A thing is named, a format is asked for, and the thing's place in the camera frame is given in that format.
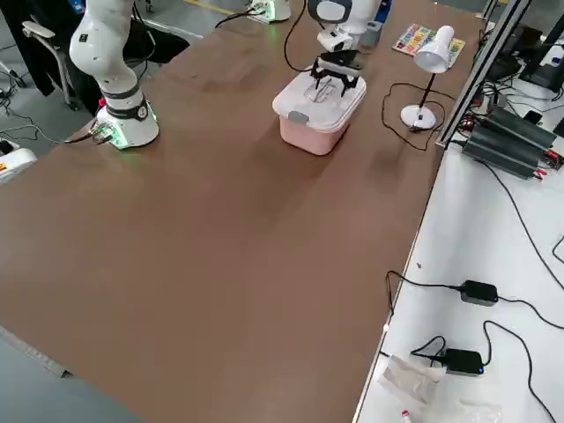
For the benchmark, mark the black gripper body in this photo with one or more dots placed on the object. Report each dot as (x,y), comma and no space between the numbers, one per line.
(341,61)

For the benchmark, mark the white bin lid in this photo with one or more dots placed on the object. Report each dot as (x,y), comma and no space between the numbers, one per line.
(308,103)

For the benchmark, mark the grey block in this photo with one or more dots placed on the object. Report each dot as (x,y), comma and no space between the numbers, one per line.
(372,34)

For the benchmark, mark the blue toy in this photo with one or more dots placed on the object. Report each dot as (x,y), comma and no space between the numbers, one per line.
(386,9)

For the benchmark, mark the pink plastic bin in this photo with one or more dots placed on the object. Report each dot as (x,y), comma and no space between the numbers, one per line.
(308,138)

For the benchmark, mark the colourful alphabet puzzle board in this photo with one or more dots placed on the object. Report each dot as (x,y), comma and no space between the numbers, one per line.
(414,37)

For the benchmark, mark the white desk lamp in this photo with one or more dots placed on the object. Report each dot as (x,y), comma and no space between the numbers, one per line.
(434,50)

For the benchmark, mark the black finned power supply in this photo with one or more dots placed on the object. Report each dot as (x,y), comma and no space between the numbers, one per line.
(522,128)
(502,154)

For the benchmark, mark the black phone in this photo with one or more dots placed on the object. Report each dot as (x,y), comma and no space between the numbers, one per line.
(533,116)

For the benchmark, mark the black power adapter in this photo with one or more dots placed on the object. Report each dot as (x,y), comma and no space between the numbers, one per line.
(479,291)
(462,361)

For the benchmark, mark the grey office chair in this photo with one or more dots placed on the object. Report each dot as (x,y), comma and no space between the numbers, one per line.
(48,35)

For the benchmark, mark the crumpled plastic bag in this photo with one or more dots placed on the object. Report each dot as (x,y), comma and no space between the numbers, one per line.
(412,379)

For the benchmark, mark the white control box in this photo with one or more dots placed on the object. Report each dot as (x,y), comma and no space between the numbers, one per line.
(13,165)

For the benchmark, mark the small red-capped tube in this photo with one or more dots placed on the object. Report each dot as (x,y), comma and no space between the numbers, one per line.
(403,415)

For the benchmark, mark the clear plastic packaging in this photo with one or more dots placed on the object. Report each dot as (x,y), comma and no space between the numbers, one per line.
(480,410)

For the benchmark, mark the aluminium table edge rail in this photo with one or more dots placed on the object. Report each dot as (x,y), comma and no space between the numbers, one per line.
(39,357)

